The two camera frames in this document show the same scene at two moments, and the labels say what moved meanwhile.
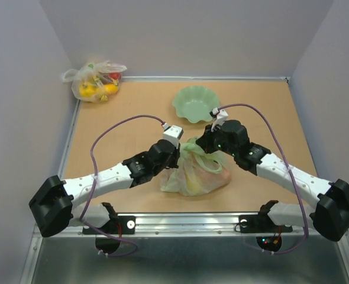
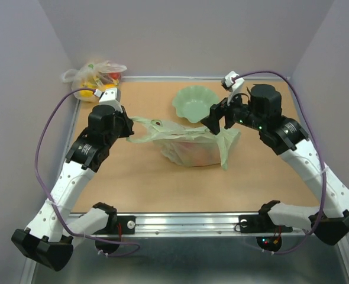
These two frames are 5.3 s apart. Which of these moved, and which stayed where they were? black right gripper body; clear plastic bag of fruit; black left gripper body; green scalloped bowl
Moved: black left gripper body; black right gripper body
Stayed: green scalloped bowl; clear plastic bag of fruit
